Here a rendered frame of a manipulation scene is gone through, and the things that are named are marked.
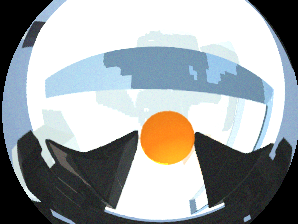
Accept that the orange ball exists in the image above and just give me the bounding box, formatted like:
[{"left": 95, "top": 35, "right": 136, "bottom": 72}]
[{"left": 140, "top": 111, "right": 196, "bottom": 165}]

